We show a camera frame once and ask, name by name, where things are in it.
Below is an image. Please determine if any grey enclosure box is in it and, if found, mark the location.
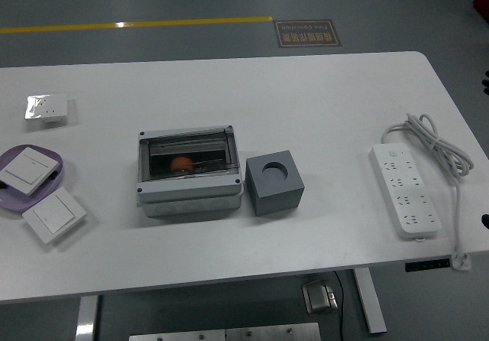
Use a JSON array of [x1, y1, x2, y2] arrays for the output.
[[136, 125, 245, 219]]

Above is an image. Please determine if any white wall socket in wrap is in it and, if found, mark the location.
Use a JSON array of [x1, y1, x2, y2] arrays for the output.
[[24, 93, 69, 123]]

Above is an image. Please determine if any white table leg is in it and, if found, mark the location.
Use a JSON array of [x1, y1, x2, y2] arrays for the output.
[[351, 268, 387, 334], [75, 295, 99, 341]]

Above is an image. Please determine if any purple tray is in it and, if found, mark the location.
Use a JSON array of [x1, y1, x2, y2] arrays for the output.
[[0, 145, 65, 212]]

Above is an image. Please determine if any grey metal base plate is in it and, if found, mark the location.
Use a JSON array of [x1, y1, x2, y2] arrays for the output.
[[128, 322, 322, 341]]

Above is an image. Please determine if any white wall switch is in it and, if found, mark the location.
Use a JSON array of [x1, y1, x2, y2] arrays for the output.
[[0, 146, 63, 196], [21, 187, 88, 245]]

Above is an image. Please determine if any yellow floor tape line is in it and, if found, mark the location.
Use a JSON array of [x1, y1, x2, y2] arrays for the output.
[[0, 15, 274, 35]]

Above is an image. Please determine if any white power strip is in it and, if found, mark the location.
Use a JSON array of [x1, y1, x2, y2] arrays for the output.
[[369, 144, 442, 242]]

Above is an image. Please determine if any white power cord with plug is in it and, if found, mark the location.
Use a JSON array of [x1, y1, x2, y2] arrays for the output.
[[381, 113, 474, 271]]

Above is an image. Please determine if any orange cylinder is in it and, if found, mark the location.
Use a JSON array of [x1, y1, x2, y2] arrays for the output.
[[170, 156, 194, 173]]

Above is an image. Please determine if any brown floor sign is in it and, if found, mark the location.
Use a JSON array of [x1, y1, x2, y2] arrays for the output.
[[273, 19, 342, 48]]

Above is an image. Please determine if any black cable under table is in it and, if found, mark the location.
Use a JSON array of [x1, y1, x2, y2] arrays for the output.
[[334, 270, 347, 341]]

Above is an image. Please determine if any metal floor socket box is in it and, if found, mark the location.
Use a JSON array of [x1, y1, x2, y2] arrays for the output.
[[301, 279, 339, 315]]

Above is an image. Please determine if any black table control panel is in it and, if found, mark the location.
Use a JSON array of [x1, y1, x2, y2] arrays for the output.
[[404, 258, 451, 273]]

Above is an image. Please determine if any grey cube with round hole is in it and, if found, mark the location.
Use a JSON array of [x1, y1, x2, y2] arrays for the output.
[[245, 150, 306, 217]]

